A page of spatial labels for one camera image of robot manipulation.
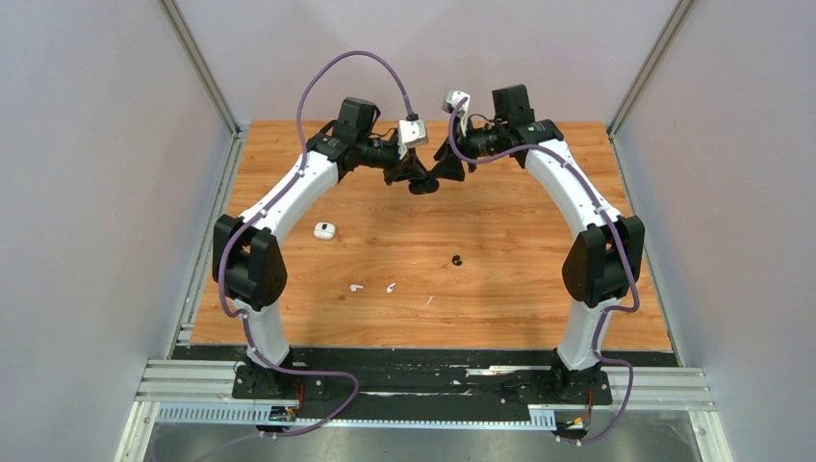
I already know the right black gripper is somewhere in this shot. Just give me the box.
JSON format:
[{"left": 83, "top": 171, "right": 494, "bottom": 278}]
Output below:
[{"left": 429, "top": 115, "right": 507, "bottom": 181}]

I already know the black earbud charging case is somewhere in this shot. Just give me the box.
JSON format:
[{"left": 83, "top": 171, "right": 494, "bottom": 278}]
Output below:
[{"left": 409, "top": 177, "right": 440, "bottom": 195}]

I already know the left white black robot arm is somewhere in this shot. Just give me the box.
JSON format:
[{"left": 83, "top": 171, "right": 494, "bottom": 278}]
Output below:
[{"left": 213, "top": 97, "right": 438, "bottom": 398}]

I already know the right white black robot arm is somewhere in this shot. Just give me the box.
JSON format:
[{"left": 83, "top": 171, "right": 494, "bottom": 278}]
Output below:
[{"left": 432, "top": 84, "right": 645, "bottom": 403}]

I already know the white earbud charging case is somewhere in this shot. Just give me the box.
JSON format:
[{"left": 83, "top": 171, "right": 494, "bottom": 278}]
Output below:
[{"left": 313, "top": 222, "right": 337, "bottom": 241}]

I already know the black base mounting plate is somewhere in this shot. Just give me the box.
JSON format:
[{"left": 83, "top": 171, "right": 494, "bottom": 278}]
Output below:
[{"left": 171, "top": 345, "right": 679, "bottom": 422}]

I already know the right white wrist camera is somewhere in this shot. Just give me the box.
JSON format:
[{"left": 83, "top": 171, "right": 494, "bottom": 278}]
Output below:
[{"left": 442, "top": 90, "right": 471, "bottom": 136}]

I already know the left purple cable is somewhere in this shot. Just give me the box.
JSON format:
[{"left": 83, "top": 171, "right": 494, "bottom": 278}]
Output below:
[{"left": 217, "top": 50, "right": 361, "bottom": 441}]

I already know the purple cable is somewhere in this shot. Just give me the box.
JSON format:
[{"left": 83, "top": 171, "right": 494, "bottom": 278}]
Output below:
[
  {"left": 446, "top": 96, "right": 641, "bottom": 446},
  {"left": 217, "top": 50, "right": 361, "bottom": 441}
]

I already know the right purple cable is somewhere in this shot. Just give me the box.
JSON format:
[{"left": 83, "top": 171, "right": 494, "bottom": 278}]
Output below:
[{"left": 446, "top": 96, "right": 641, "bottom": 446}]

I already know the white slotted cable duct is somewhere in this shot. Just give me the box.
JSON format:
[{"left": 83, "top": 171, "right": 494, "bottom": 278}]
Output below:
[{"left": 155, "top": 402, "right": 557, "bottom": 431}]

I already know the left aluminium corner post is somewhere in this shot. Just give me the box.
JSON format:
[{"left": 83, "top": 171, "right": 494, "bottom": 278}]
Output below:
[{"left": 157, "top": 0, "right": 242, "bottom": 138}]

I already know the aluminium corner post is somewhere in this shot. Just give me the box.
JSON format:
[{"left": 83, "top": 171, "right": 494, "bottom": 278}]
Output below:
[
  {"left": 606, "top": 0, "right": 697, "bottom": 141},
  {"left": 157, "top": 0, "right": 242, "bottom": 138}
]

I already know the right aluminium corner post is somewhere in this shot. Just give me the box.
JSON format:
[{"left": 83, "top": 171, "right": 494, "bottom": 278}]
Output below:
[{"left": 606, "top": 0, "right": 697, "bottom": 141}]

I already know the aluminium frame rail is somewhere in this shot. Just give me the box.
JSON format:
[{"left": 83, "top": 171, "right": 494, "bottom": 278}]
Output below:
[{"left": 135, "top": 360, "right": 716, "bottom": 412}]

